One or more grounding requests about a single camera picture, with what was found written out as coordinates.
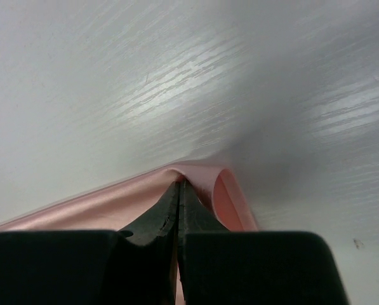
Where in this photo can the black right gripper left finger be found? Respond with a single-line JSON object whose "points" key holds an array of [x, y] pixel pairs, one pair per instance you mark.
{"points": [[134, 265]]}

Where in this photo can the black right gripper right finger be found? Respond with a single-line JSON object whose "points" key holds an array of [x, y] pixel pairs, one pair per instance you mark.
{"points": [[218, 266]]}

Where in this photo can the pink satin napkin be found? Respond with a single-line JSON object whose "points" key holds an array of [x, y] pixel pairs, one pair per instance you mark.
{"points": [[114, 207]]}

